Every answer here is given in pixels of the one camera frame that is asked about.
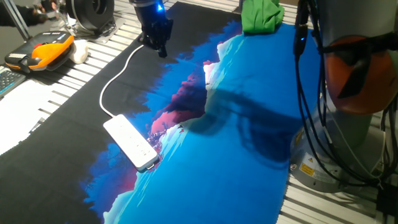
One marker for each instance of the green cloth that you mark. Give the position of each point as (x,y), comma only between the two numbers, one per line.
(261,17)

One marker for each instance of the white rounded plastic object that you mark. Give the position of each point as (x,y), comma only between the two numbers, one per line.
(79,51)

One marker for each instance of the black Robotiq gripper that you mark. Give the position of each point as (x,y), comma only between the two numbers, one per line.
(152,21)

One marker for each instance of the blue mountain print cloth mat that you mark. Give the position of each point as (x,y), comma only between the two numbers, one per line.
(233,155)

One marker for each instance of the grey and orange KUKA arm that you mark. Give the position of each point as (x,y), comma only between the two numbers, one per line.
(348,77)

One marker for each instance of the white power strip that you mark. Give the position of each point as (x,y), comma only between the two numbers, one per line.
(130,141)

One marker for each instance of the white paper sheet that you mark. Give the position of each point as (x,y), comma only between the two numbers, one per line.
(18,115)

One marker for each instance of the dark computer keyboard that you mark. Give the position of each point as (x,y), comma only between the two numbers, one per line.
(7,81)

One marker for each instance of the black round fan housing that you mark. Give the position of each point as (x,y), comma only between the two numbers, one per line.
(90,12)

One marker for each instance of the grey metal bar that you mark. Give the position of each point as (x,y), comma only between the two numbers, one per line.
(17,18)

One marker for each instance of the orange and black teach pendant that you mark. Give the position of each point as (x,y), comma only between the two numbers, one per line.
(43,51)

